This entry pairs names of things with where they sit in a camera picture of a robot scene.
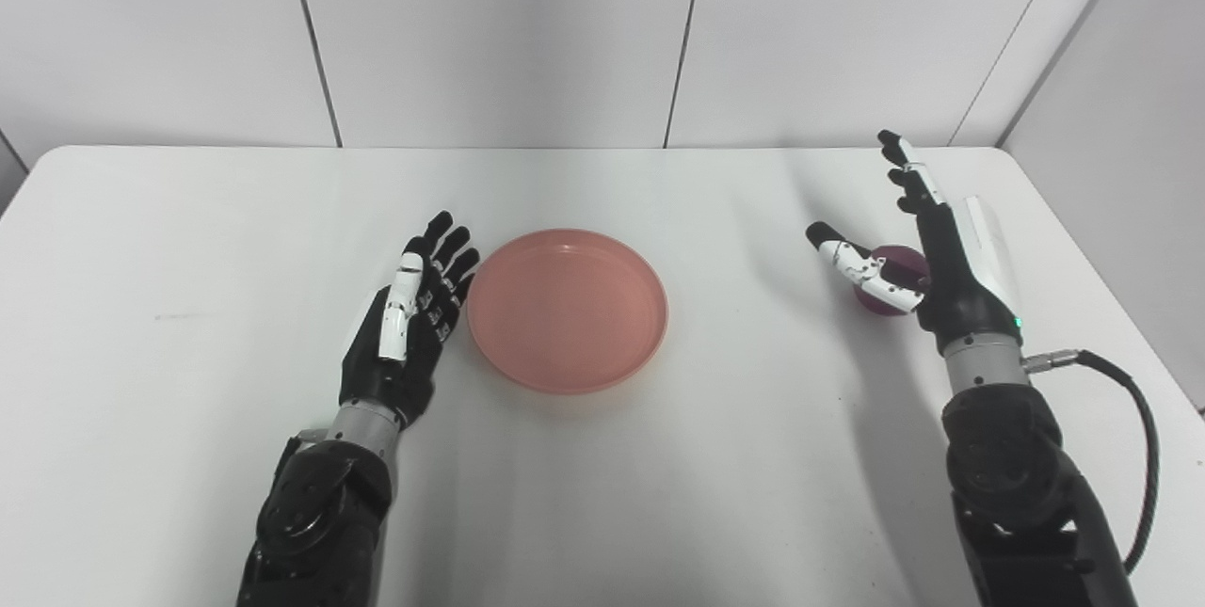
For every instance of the purple red onion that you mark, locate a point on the purple red onion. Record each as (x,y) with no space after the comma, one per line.
(899,261)

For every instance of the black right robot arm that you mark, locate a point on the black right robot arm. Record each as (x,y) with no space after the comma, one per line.
(1007,466)

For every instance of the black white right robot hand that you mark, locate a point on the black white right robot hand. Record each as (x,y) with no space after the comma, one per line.
(965,296)

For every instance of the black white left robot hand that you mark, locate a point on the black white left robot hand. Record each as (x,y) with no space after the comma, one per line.
(386,376)

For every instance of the pink round plate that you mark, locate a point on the pink round plate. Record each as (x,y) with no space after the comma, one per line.
(565,311)

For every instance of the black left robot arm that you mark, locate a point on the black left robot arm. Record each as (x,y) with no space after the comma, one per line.
(315,513)

